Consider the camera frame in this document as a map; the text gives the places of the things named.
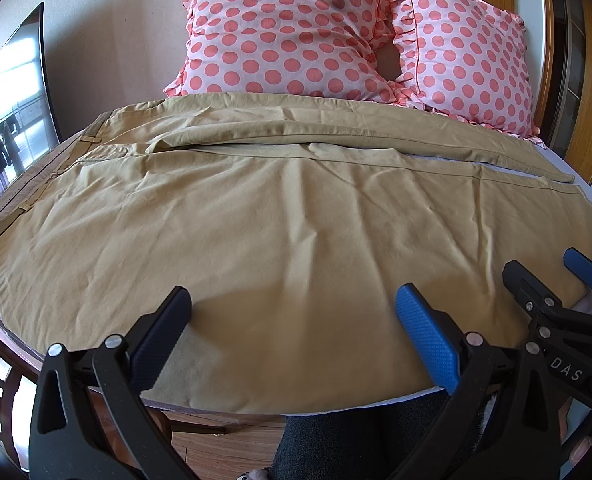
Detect khaki pants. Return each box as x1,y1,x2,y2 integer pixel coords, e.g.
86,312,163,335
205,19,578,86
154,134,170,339
0,92,592,416

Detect lavender bed sheet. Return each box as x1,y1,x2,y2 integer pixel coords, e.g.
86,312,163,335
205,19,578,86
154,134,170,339
0,148,592,411

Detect person's leg in jeans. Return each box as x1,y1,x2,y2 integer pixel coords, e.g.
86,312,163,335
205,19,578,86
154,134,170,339
268,391,448,479

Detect dark wooden chair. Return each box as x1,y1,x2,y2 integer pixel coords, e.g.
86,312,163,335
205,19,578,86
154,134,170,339
0,322,41,472

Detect black flat television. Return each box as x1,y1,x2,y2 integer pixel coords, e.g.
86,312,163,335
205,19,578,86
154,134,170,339
0,3,61,196

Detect right polka dot pillow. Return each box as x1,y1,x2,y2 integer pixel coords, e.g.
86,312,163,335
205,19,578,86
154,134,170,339
388,0,540,139

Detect polka dot pillow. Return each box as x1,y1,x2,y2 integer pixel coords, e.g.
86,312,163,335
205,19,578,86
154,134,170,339
388,0,540,139
165,0,396,104

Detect wooden headboard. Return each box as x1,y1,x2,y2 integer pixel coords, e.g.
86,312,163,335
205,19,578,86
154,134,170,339
484,0,555,127

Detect left polka dot pillow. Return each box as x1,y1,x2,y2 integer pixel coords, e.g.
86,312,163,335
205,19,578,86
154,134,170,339
165,0,396,104

